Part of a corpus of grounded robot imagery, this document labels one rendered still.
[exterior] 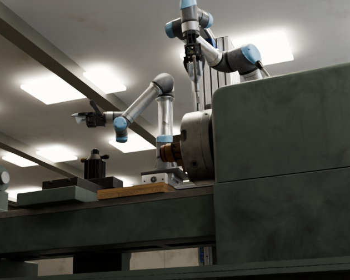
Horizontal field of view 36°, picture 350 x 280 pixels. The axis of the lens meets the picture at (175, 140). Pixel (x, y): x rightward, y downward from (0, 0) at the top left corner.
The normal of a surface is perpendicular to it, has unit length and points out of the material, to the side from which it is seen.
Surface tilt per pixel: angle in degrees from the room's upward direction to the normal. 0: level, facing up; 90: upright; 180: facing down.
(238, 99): 90
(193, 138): 93
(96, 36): 180
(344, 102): 90
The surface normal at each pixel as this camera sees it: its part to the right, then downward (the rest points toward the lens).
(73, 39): 0.03, 0.95
